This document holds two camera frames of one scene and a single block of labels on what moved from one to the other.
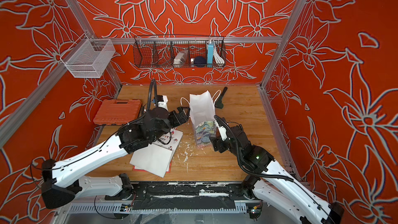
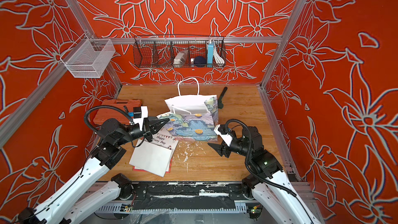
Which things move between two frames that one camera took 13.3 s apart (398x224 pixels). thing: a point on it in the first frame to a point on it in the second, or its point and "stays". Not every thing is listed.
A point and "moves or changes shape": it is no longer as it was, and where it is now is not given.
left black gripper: (175, 115) to (150, 127)
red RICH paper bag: (136, 168) stays
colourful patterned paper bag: (202, 116) moves or changes shape
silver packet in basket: (180, 57) stays
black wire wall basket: (180, 51) stays
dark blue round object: (200, 61) stays
